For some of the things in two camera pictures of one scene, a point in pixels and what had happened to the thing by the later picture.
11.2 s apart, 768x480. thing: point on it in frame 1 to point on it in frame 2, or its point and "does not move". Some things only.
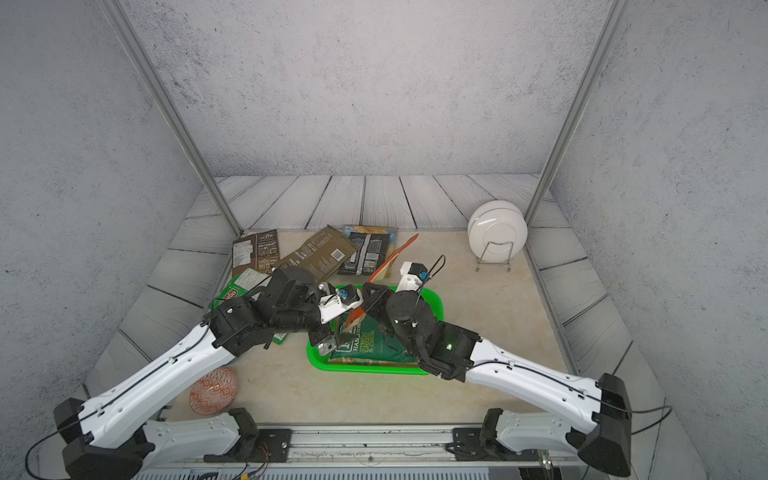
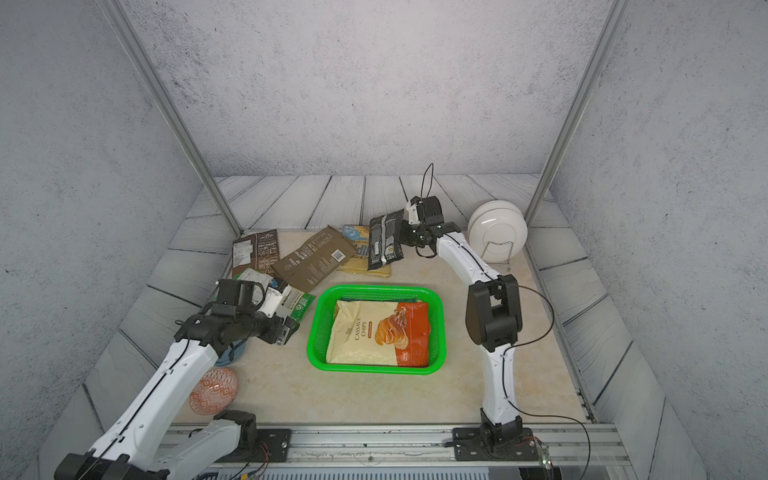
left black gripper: (322, 338) to (287, 330)
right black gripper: (375, 307) to (405, 226)
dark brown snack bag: (257, 251) does not move
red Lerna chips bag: (382, 271) to (380, 333)
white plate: (497, 231) does not move
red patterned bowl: (214, 392) does not move
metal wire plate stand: (479, 259) does not move
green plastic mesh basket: (322, 361) does not move
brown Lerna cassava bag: (323, 253) does not move
